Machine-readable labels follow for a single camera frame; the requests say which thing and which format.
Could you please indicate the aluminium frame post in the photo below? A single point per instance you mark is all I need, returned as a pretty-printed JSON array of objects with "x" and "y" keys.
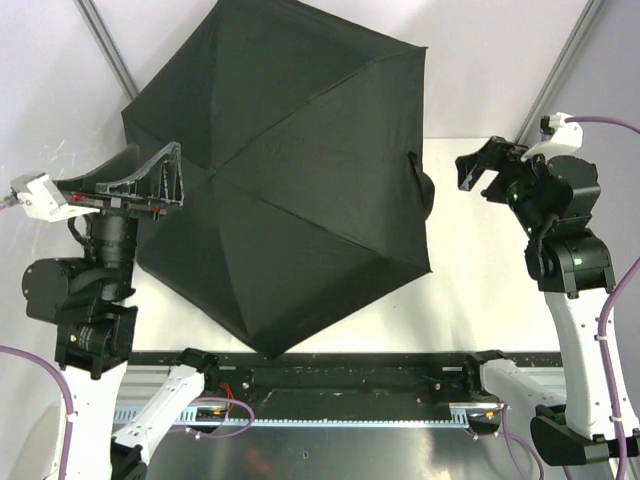
[
  {"x": 107, "y": 45},
  {"x": 579, "y": 34}
]

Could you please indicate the left aluminium frame post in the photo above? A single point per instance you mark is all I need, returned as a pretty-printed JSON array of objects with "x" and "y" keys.
[{"x": 107, "y": 45}]

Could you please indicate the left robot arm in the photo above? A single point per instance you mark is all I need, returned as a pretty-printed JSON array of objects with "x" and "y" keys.
[{"x": 86, "y": 298}]

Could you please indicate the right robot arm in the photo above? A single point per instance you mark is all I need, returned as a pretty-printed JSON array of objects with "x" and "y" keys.
[{"x": 552, "y": 196}]

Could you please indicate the black folding umbrella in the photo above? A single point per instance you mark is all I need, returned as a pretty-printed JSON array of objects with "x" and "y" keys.
[{"x": 301, "y": 136}]

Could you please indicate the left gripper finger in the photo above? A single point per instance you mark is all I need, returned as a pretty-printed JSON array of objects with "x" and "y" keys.
[
  {"x": 159, "y": 180},
  {"x": 116, "y": 168}
]

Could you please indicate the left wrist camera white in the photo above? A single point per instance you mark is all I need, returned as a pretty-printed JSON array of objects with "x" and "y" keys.
[{"x": 39, "y": 196}]

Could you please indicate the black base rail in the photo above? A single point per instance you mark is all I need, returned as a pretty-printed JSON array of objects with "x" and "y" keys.
[{"x": 442, "y": 377}]

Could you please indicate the right aluminium frame post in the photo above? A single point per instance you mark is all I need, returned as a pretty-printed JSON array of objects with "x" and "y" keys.
[{"x": 579, "y": 34}]

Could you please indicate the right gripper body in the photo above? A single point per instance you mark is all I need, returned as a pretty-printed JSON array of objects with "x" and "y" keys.
[{"x": 500, "y": 176}]

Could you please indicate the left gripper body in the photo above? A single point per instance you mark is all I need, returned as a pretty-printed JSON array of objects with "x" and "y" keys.
[{"x": 118, "y": 204}]

